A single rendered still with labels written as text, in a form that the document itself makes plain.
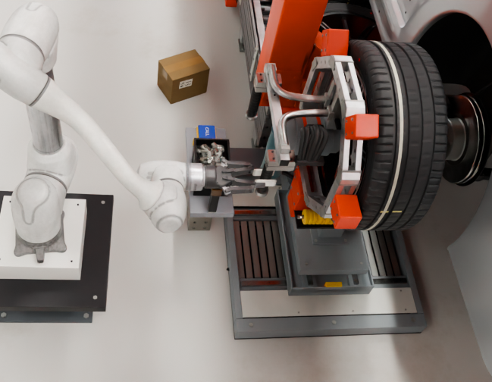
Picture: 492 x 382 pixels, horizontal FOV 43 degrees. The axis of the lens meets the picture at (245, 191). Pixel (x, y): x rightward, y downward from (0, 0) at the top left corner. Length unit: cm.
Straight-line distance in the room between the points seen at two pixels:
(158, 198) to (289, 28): 91
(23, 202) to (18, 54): 58
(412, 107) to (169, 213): 80
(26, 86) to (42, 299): 89
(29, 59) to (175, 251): 129
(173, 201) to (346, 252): 108
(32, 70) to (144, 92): 163
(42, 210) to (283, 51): 107
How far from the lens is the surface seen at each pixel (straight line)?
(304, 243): 268
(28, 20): 191
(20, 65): 181
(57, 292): 242
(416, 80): 204
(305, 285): 265
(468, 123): 233
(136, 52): 361
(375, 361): 280
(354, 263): 270
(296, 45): 247
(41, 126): 217
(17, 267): 238
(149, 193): 184
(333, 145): 217
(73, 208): 248
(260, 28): 326
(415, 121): 197
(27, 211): 221
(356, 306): 278
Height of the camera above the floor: 246
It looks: 54 degrees down
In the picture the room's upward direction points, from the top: 15 degrees clockwise
